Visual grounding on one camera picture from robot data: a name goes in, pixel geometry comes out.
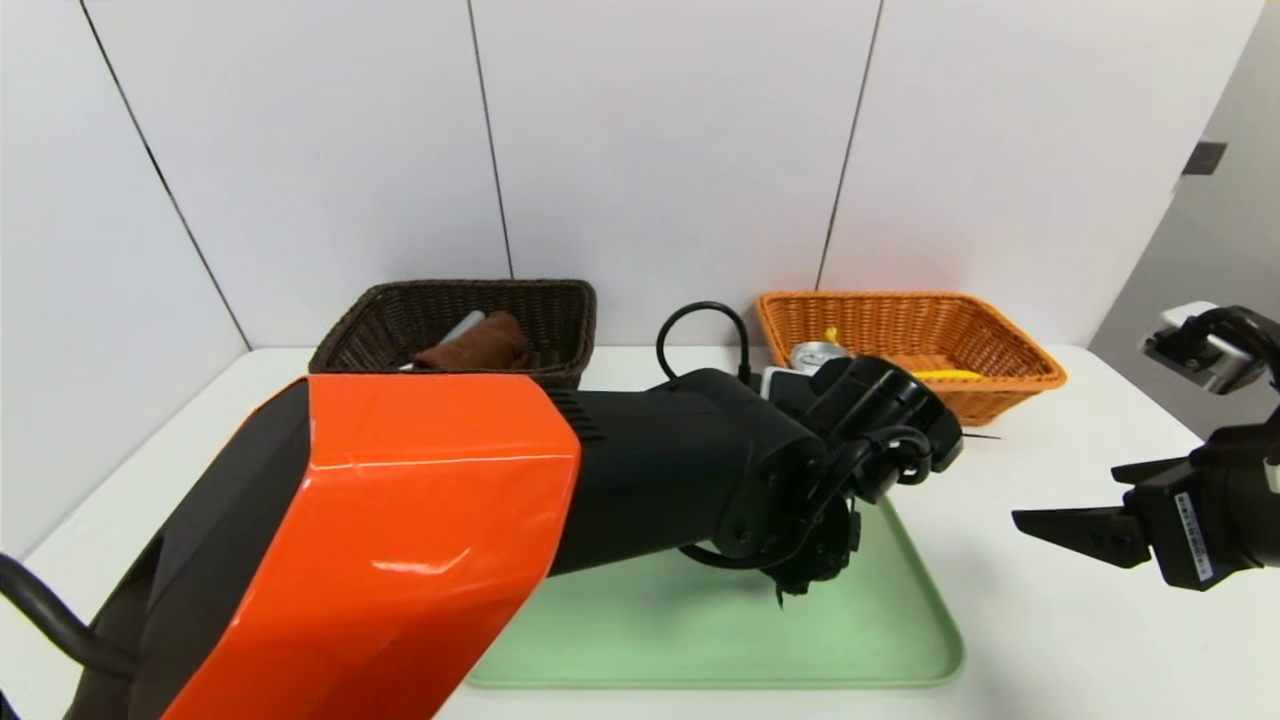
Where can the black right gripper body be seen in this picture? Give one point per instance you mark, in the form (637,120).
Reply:
(1187,537)

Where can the thin black zip tie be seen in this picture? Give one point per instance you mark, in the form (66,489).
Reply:
(980,436)

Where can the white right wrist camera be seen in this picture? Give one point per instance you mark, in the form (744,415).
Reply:
(1195,345)

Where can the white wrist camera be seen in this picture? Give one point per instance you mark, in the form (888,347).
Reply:
(1195,345)
(778,383)

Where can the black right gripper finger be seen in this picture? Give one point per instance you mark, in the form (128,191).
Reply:
(1090,530)
(1150,472)

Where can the orange wicker basket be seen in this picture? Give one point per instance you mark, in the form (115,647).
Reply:
(1000,330)

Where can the yellow banana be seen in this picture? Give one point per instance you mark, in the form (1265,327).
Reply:
(950,374)

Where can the black and orange left arm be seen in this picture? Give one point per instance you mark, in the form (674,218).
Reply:
(400,520)

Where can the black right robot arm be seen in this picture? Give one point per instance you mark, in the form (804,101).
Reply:
(1255,440)

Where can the brown towel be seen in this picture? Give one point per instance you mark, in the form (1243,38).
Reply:
(490,345)

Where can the dark brown wicker basket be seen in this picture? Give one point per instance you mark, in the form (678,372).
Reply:
(560,320)

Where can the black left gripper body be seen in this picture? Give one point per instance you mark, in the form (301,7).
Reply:
(825,555)

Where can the dark wall fixture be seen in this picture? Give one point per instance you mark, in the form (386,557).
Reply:
(1204,158)

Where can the red soda can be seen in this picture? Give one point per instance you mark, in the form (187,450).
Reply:
(815,355)

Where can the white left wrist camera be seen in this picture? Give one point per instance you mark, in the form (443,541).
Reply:
(778,383)

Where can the light green plastic tray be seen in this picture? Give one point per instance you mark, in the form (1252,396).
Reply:
(900,620)

